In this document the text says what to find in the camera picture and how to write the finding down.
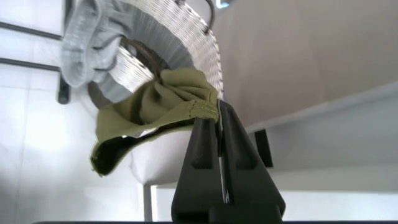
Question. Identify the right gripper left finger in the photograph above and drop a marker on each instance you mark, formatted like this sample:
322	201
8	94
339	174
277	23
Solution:
199	186

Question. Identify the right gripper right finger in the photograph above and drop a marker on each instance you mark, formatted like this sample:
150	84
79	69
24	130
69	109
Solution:
245	183

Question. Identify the green shirt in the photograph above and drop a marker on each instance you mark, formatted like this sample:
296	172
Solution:
168	93

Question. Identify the white laundry basket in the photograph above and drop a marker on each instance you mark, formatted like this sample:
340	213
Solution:
186	34

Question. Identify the black clothes rack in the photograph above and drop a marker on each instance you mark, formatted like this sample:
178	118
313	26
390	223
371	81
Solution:
31	32

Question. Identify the pale grey shorts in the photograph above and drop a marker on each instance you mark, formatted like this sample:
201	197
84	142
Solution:
81	46

